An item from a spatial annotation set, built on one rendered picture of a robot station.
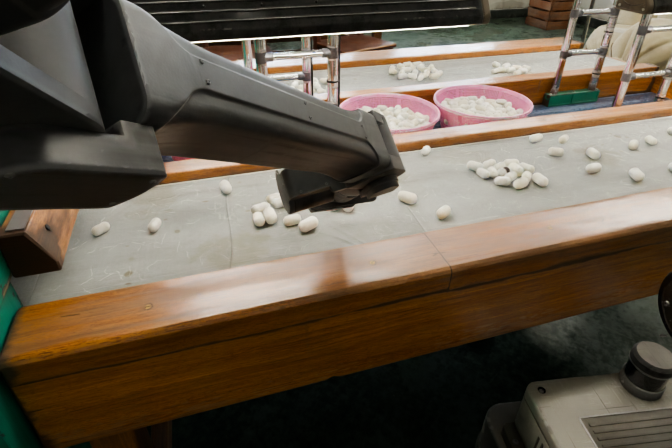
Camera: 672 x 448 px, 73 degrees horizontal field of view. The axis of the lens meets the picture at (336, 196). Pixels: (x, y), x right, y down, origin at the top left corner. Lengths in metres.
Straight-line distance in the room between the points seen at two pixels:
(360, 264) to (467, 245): 0.18
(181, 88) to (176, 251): 0.58
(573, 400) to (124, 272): 0.79
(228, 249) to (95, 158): 0.59
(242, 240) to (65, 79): 0.62
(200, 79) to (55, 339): 0.48
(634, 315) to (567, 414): 1.07
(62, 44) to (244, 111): 0.10
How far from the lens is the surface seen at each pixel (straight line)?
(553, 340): 1.75
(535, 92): 1.65
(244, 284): 0.66
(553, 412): 0.95
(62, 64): 0.19
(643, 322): 1.97
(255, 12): 0.76
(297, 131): 0.31
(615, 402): 1.01
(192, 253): 0.77
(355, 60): 1.69
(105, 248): 0.84
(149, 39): 0.23
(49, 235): 0.74
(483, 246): 0.75
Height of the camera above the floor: 1.20
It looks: 32 degrees down
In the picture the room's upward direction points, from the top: straight up
